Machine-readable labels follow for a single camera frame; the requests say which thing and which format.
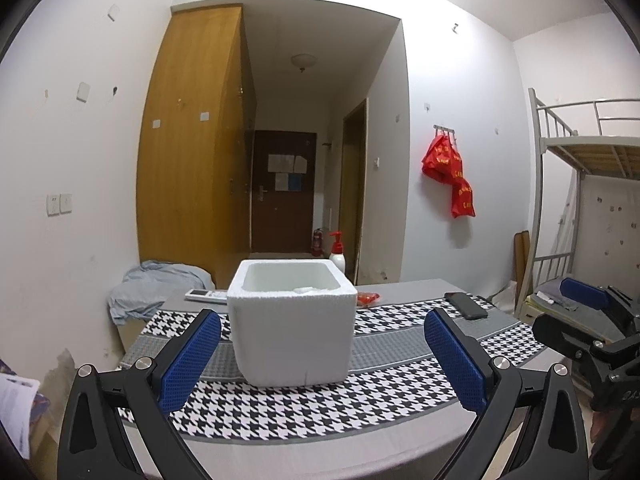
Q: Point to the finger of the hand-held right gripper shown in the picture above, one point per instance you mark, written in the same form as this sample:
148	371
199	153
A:
560	332
582	292

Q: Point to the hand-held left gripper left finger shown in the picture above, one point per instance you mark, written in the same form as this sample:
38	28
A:
192	360

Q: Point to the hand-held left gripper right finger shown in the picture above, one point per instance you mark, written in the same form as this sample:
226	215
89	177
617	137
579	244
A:
455	360

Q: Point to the white foam box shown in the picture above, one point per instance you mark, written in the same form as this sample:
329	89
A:
290	340

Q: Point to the person's right hand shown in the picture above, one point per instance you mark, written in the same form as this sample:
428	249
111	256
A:
598	425

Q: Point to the grey bedding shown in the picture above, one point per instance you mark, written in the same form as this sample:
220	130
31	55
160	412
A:
550	292

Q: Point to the black smartphone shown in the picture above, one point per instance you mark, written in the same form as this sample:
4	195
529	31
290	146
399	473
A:
466	305

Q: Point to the leaning wooden boards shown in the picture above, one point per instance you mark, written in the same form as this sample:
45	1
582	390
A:
522	265

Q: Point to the white remote control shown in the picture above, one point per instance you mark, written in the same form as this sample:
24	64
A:
206	295

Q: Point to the light blue crumpled cloth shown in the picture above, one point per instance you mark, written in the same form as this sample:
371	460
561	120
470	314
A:
155	285

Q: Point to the red snack packet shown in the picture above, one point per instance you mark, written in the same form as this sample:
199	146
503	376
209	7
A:
367	300

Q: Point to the houndstooth table runner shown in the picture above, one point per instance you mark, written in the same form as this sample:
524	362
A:
325	410

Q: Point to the grey metal bunk bed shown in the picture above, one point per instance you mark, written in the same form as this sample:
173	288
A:
600	152

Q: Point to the red plastic bag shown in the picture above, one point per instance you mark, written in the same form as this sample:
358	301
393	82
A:
441	160
462	199

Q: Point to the white red pump bottle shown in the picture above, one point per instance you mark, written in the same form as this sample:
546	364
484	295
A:
337	259

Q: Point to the dark brown door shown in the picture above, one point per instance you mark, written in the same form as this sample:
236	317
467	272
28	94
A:
285	220

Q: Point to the red fire extinguisher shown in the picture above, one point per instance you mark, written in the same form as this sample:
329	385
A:
317	240

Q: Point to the loose printed papers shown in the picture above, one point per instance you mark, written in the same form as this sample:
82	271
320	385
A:
20	405

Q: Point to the wooden side door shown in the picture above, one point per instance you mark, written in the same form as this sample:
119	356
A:
354	195

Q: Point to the wooden wardrobe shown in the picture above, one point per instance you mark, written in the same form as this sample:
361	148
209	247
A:
190	160

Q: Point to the blue door notice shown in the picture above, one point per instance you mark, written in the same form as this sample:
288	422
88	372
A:
288	182

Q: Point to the small white door notice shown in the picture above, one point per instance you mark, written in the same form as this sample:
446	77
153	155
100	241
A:
300	164

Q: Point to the round ceiling lamp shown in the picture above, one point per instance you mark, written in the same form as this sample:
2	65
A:
304	61

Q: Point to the metal wall hook rack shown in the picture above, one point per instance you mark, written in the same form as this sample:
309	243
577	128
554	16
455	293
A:
444	129

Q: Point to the white blank wall plate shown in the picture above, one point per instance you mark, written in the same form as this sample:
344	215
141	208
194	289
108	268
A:
83	91

